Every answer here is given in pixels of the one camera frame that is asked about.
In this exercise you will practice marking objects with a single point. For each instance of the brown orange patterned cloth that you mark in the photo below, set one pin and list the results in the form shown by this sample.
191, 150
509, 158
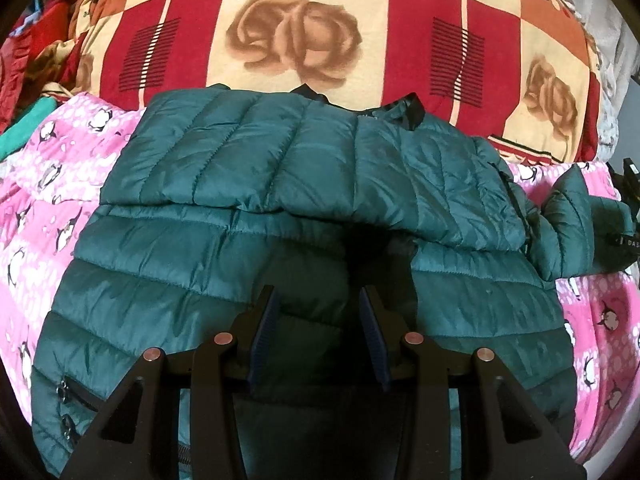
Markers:
60, 67

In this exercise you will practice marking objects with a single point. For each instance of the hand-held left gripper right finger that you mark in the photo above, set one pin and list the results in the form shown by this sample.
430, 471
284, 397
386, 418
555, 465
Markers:
374, 340

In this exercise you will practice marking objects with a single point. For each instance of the black clamp stand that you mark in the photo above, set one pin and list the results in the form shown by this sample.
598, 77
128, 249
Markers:
629, 172

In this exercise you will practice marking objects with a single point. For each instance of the red cloth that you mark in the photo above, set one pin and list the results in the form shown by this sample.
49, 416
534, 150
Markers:
50, 20

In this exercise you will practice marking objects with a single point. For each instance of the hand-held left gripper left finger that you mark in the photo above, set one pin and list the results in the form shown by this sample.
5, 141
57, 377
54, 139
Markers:
264, 332

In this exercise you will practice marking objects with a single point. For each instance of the teal puffer jacket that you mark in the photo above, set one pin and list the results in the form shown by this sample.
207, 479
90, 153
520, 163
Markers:
280, 170

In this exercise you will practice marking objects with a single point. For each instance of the rose print checked quilt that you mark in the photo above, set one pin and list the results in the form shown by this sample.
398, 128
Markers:
300, 35

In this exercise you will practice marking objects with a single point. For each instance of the green garment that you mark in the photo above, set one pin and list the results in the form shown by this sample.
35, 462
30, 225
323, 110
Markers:
25, 125

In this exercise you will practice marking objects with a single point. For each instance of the pink penguin blanket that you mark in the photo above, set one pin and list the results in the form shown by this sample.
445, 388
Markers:
55, 200

